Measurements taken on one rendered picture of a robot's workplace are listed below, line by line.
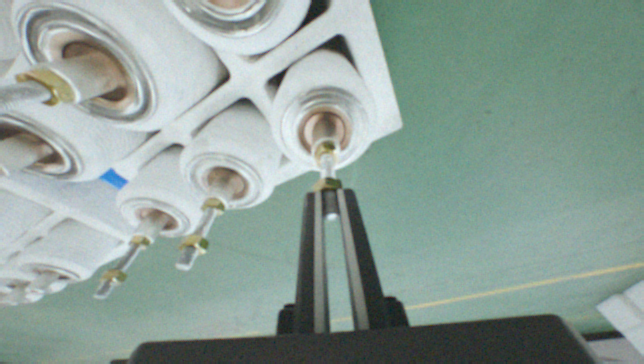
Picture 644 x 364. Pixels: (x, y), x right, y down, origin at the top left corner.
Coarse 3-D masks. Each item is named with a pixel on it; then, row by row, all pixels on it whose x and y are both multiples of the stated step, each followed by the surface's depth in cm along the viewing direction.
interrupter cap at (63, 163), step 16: (16, 112) 14; (0, 128) 15; (16, 128) 15; (32, 128) 15; (48, 128) 15; (48, 144) 16; (64, 144) 16; (48, 160) 17; (64, 160) 17; (80, 160) 17; (48, 176) 18; (64, 176) 18
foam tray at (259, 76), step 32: (320, 0) 24; (352, 0) 16; (320, 32) 17; (352, 32) 18; (0, 64) 20; (256, 64) 19; (288, 64) 19; (352, 64) 25; (384, 64) 19; (224, 96) 21; (256, 96) 21; (384, 96) 21; (192, 128) 23; (384, 128) 24; (128, 160) 26; (288, 160) 28
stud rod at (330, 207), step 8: (320, 160) 13; (328, 160) 13; (320, 168) 12; (328, 168) 12; (328, 176) 11; (328, 192) 10; (328, 200) 10; (336, 200) 10; (328, 208) 9; (336, 208) 9; (328, 216) 10; (336, 216) 10
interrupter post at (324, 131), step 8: (320, 128) 15; (328, 128) 15; (312, 136) 15; (320, 136) 14; (328, 136) 14; (336, 136) 15; (312, 144) 14; (320, 144) 14; (336, 144) 14; (312, 152) 14
